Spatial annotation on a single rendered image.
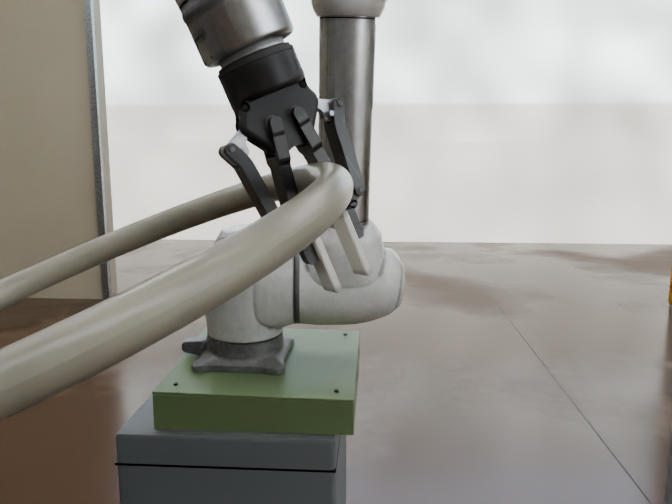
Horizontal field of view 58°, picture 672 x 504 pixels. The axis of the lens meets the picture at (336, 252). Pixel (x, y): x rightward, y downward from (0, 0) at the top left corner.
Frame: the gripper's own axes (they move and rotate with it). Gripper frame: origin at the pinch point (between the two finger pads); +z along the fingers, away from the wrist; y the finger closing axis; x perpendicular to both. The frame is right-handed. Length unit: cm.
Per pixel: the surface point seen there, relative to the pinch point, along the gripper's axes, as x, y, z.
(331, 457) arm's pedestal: -41, -1, 43
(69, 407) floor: -282, 51, 79
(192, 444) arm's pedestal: -53, 18, 32
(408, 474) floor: -151, -54, 136
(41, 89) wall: -520, -29, -109
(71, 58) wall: -503, -60, -122
